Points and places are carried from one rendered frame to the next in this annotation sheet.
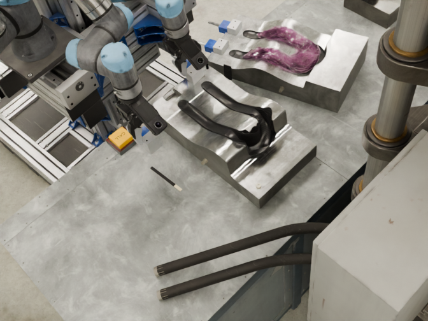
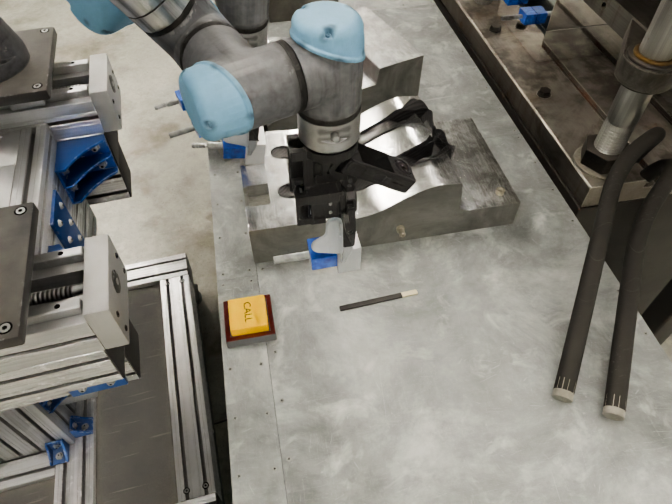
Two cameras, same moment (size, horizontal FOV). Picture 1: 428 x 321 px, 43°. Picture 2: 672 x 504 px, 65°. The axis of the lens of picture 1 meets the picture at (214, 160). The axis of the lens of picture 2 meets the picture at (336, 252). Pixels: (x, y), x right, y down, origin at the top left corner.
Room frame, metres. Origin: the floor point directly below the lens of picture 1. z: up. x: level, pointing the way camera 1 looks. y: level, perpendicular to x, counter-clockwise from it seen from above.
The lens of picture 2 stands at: (0.83, 0.66, 1.56)
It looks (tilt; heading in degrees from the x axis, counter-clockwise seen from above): 51 degrees down; 293
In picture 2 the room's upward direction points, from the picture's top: straight up
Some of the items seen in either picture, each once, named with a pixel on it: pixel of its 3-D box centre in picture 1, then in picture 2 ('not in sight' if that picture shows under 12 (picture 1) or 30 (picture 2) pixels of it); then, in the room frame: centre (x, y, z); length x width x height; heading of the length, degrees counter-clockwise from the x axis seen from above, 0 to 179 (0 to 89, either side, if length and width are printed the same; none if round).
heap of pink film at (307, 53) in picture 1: (283, 46); not in sight; (1.33, -0.31, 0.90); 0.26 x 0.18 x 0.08; 51
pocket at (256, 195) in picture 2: (172, 99); (257, 202); (1.22, 0.09, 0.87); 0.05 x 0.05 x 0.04; 34
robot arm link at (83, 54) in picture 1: (92, 51); (235, 84); (1.11, 0.26, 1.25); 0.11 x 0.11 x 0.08; 54
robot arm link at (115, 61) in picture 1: (118, 65); (325, 64); (1.04, 0.19, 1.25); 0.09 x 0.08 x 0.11; 54
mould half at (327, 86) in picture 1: (285, 55); (301, 77); (1.33, -0.32, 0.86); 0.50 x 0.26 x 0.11; 51
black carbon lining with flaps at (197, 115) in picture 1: (227, 112); (365, 148); (1.08, -0.07, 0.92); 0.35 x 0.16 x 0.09; 34
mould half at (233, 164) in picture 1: (230, 126); (373, 170); (1.06, -0.07, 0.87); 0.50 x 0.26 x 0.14; 34
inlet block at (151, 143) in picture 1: (141, 134); (315, 253); (1.06, 0.20, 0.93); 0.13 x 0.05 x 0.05; 35
